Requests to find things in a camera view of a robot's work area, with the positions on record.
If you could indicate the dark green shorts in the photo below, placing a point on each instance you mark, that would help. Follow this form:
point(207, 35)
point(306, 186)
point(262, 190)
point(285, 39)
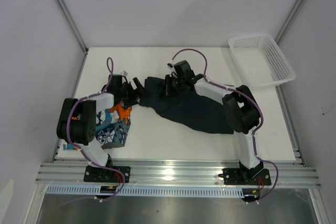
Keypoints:
point(186, 107)

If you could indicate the aluminium rail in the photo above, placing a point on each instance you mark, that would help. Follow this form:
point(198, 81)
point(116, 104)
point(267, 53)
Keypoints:
point(175, 173)

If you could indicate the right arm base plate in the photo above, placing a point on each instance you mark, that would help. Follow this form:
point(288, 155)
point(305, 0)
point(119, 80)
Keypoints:
point(238, 177)

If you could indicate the colourful patterned shorts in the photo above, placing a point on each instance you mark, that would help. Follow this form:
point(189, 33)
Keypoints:
point(83, 124)

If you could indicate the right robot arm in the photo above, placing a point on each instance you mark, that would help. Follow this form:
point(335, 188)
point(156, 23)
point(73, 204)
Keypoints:
point(241, 109)

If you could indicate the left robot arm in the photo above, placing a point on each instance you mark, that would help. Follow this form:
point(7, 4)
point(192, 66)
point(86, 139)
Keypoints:
point(93, 153)

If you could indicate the white plastic basket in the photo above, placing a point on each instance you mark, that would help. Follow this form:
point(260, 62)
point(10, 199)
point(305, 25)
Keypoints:
point(259, 61)

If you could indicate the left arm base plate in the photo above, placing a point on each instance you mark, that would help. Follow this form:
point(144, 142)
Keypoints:
point(100, 175)

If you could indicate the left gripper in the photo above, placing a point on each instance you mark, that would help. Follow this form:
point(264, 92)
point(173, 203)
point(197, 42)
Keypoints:
point(136, 93)

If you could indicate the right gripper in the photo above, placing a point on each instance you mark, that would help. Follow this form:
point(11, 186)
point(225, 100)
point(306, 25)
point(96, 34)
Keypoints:
point(169, 91)

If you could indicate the slotted cable duct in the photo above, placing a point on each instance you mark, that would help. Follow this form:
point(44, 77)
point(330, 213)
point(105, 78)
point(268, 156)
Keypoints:
point(153, 191)

